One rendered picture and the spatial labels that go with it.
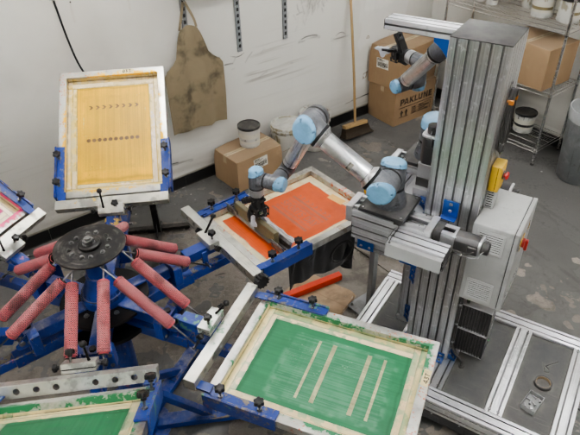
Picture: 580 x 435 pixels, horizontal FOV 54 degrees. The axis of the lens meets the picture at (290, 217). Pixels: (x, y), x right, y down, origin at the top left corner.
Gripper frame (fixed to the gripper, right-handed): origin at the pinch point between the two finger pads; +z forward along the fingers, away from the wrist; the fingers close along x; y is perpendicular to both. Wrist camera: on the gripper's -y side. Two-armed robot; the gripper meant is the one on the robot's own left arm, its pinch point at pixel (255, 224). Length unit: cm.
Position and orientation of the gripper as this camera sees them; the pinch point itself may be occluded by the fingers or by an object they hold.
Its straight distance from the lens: 298.5
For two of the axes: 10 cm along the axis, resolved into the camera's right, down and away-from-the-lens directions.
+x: 7.9, -3.8, 4.9
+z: 0.1, 8.0, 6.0
